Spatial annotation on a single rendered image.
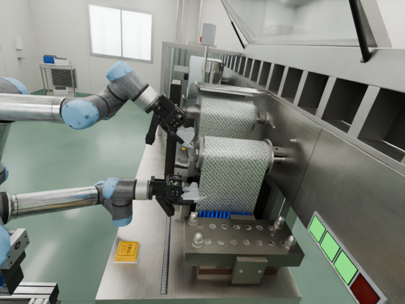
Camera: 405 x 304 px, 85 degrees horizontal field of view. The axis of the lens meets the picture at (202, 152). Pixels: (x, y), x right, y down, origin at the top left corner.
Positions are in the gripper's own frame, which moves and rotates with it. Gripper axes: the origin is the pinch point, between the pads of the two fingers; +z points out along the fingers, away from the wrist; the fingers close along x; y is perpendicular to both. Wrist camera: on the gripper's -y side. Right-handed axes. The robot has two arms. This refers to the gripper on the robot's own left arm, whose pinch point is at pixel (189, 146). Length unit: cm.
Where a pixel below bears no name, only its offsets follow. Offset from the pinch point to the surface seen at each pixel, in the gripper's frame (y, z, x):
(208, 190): -6.0, 15.8, -6.3
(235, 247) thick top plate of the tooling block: -7.7, 28.5, -23.6
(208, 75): 22, -2, 66
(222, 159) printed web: 6.5, 9.6, -6.3
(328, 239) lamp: 17, 32, -35
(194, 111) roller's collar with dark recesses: 7.1, -2.9, 21.8
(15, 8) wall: -183, -304, 500
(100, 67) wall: -168, -126, 550
